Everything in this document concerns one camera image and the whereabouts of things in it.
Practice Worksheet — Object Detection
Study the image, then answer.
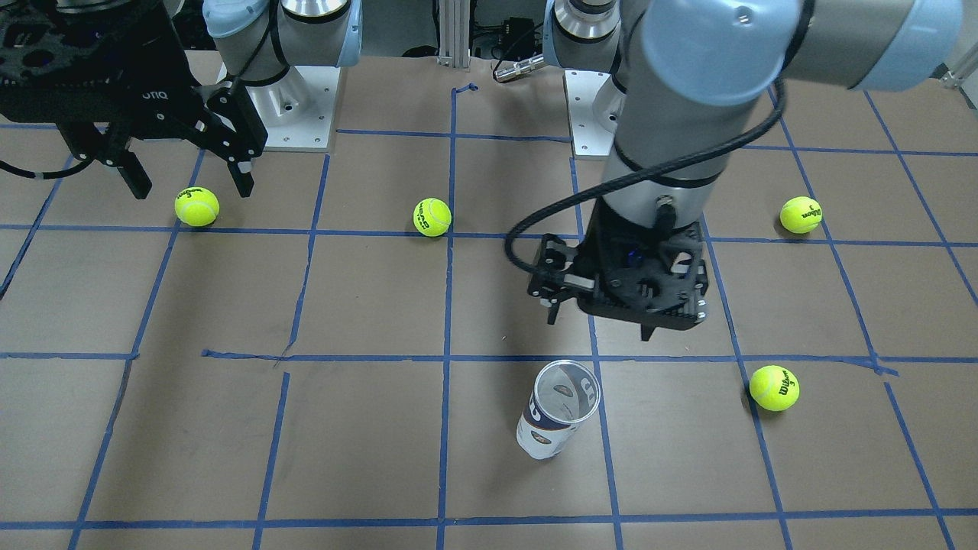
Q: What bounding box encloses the centre tennis ball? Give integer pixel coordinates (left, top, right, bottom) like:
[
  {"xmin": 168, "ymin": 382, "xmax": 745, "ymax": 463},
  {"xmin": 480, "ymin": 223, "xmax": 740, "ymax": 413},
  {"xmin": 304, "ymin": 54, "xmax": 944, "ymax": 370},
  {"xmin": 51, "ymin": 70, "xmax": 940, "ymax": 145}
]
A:
[{"xmin": 412, "ymin": 198, "xmax": 453, "ymax": 238}]

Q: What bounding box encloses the metal cylinder tool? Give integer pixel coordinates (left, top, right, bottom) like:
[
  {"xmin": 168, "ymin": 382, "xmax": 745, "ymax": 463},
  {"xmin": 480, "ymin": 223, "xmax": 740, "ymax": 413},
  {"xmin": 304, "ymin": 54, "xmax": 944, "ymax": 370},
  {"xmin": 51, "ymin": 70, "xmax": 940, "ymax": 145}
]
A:
[{"xmin": 492, "ymin": 53, "xmax": 547, "ymax": 84}]

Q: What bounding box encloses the front Wilson tennis ball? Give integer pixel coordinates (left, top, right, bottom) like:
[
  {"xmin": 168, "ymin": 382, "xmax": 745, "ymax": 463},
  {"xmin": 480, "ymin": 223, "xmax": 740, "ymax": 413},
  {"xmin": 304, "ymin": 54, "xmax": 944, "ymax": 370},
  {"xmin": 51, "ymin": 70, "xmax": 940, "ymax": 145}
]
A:
[{"xmin": 748, "ymin": 364, "xmax": 801, "ymax": 412}]

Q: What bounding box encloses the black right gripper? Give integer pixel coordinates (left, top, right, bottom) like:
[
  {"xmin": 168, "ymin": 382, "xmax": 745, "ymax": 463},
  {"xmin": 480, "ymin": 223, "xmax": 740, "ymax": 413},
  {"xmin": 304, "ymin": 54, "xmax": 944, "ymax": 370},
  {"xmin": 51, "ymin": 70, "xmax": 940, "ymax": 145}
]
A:
[{"xmin": 2, "ymin": 1, "xmax": 268, "ymax": 199}]

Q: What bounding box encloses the tennis ball near left arm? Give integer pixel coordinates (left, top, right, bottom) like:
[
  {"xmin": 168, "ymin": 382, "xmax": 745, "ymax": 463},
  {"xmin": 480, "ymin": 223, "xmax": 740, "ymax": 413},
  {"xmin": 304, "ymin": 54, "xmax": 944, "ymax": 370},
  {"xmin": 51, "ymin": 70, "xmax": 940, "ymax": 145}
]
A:
[{"xmin": 779, "ymin": 197, "xmax": 822, "ymax": 235}]

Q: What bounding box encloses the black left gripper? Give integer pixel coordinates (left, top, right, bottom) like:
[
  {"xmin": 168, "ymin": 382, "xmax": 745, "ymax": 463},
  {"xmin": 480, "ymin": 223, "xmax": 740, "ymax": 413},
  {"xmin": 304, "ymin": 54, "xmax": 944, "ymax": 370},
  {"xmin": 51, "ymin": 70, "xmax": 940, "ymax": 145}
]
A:
[{"xmin": 527, "ymin": 201, "xmax": 709, "ymax": 342}]

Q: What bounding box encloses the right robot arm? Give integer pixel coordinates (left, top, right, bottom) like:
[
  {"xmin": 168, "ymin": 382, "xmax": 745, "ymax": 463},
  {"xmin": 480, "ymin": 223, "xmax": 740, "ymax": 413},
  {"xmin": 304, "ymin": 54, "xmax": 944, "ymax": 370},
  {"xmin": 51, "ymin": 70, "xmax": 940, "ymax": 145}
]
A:
[{"xmin": 1, "ymin": 1, "xmax": 362, "ymax": 199}]

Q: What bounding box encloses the clear tennis ball can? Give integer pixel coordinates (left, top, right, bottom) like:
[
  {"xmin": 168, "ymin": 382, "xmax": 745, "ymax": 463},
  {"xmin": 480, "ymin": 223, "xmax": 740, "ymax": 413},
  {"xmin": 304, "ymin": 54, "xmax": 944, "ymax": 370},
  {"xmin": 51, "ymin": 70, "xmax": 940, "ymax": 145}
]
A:
[{"xmin": 516, "ymin": 359, "xmax": 602, "ymax": 460}]

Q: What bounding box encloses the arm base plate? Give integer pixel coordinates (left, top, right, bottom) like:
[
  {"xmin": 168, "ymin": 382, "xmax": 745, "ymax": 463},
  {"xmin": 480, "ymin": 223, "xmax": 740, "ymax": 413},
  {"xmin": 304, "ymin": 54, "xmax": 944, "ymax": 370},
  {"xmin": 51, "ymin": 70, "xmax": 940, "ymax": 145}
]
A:
[
  {"xmin": 565, "ymin": 70, "xmax": 624, "ymax": 160},
  {"xmin": 245, "ymin": 60, "xmax": 342, "ymax": 153}
]

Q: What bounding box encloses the tennis ball near base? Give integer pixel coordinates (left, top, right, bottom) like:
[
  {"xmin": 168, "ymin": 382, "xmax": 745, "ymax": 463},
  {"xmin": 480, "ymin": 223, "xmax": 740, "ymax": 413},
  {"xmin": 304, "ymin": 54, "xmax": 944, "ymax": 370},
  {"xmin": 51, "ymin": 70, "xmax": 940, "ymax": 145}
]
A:
[{"xmin": 174, "ymin": 186, "xmax": 220, "ymax": 228}]

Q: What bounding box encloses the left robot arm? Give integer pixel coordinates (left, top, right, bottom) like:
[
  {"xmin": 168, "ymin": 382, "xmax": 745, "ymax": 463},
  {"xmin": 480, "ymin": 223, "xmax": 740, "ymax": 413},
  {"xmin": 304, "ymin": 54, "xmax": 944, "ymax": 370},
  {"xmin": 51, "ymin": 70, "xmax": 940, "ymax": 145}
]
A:
[{"xmin": 504, "ymin": 1, "xmax": 963, "ymax": 340}]

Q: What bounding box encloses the aluminium frame post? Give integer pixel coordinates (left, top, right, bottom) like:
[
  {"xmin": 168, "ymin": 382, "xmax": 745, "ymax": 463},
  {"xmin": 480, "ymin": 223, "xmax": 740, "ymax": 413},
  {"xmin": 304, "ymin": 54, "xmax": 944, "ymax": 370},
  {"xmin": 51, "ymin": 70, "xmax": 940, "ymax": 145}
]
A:
[{"xmin": 436, "ymin": 0, "xmax": 472, "ymax": 72}]

